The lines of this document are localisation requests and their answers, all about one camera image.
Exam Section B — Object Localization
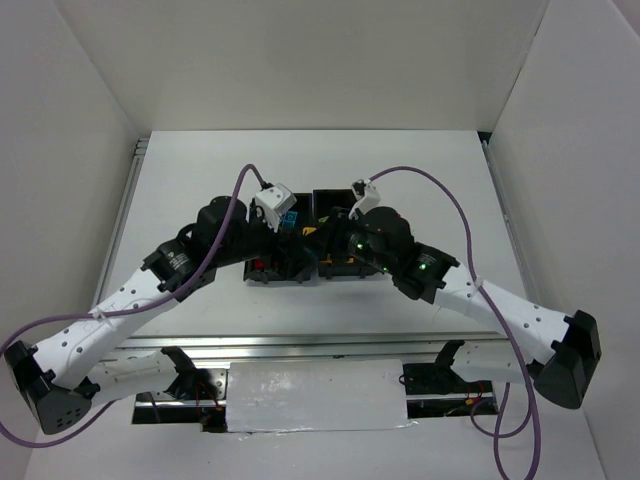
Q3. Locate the aluminium frame rail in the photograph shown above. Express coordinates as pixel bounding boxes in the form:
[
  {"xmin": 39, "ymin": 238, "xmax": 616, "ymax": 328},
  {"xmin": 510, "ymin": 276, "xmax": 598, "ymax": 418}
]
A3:
[{"xmin": 117, "ymin": 332, "xmax": 507, "ymax": 362}]

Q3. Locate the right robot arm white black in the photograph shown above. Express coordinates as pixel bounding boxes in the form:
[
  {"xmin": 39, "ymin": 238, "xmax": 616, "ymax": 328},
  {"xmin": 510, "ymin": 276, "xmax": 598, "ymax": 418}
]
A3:
[{"xmin": 316, "ymin": 207, "xmax": 602, "ymax": 410}]

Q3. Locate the white foil covered board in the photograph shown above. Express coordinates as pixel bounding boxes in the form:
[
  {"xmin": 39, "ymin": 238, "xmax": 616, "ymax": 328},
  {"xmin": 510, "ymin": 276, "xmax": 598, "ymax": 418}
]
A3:
[{"xmin": 226, "ymin": 359, "xmax": 409, "ymax": 433}]

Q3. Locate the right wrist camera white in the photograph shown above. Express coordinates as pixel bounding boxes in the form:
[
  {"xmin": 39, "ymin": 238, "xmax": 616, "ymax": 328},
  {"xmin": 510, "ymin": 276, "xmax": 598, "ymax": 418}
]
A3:
[{"xmin": 348, "ymin": 179, "xmax": 381, "ymax": 220}]

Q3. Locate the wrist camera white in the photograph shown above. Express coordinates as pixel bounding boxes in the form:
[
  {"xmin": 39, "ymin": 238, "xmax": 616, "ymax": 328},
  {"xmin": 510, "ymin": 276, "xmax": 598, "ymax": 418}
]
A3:
[
  {"xmin": 253, "ymin": 183, "xmax": 296, "ymax": 232},
  {"xmin": 348, "ymin": 179, "xmax": 381, "ymax": 220}
]

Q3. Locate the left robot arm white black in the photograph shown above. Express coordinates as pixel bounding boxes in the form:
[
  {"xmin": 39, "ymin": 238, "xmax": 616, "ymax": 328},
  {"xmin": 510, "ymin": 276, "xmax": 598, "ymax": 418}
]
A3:
[{"xmin": 4, "ymin": 188, "xmax": 300, "ymax": 435}]

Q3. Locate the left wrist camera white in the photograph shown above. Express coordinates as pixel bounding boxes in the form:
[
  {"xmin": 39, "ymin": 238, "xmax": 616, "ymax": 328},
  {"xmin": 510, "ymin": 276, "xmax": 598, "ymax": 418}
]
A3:
[{"xmin": 253, "ymin": 183, "xmax": 296, "ymax": 232}]

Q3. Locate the teal lego brick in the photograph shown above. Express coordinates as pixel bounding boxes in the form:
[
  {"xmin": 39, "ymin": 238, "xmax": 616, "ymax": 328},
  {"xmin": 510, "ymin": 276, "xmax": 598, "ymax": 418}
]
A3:
[{"xmin": 280, "ymin": 211, "xmax": 298, "ymax": 229}]

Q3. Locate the black four compartment tray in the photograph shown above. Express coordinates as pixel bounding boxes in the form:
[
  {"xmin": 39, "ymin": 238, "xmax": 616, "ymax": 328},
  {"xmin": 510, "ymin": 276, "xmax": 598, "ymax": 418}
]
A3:
[{"xmin": 243, "ymin": 189, "xmax": 377, "ymax": 284}]

